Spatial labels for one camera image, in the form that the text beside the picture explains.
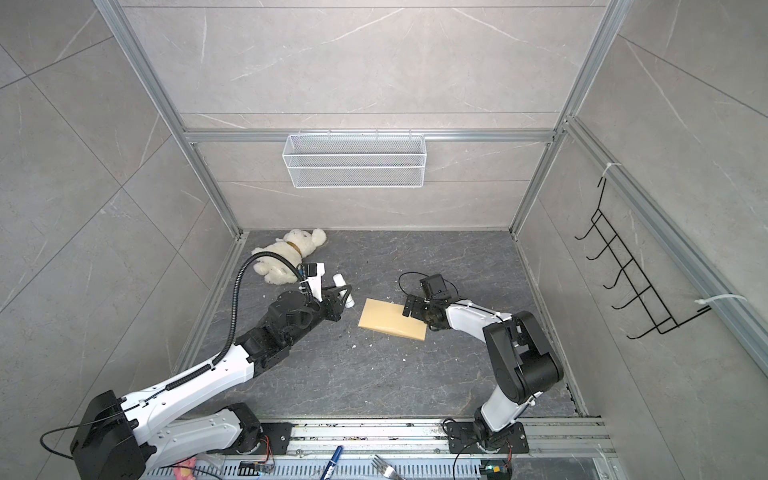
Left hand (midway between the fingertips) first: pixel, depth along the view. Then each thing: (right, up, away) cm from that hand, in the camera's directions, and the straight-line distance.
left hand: (348, 281), depth 75 cm
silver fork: (+10, -43, -6) cm, 45 cm away
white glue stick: (-2, 0, -2) cm, 3 cm away
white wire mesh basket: (-1, +39, +26) cm, 47 cm away
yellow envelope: (+9, -14, +25) cm, 31 cm away
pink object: (-36, -43, -8) cm, 57 cm away
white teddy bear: (-24, +11, +30) cm, 40 cm away
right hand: (+19, -11, +21) cm, 31 cm away
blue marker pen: (-4, -44, -7) cm, 45 cm away
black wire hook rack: (+67, -5, -14) cm, 68 cm away
